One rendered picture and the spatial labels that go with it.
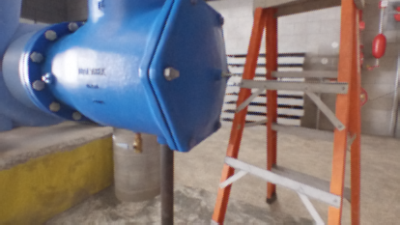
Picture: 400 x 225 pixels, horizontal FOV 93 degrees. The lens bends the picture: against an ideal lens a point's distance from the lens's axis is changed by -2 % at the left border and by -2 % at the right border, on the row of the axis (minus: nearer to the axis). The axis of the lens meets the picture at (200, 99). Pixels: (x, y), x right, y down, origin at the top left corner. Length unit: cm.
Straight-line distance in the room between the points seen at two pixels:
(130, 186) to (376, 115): 370
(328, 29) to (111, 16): 363
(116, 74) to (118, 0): 26
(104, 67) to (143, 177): 90
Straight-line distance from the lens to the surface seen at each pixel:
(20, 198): 143
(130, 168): 141
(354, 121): 102
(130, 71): 61
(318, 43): 396
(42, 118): 149
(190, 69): 61
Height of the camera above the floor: 83
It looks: 6 degrees down
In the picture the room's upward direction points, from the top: 1 degrees clockwise
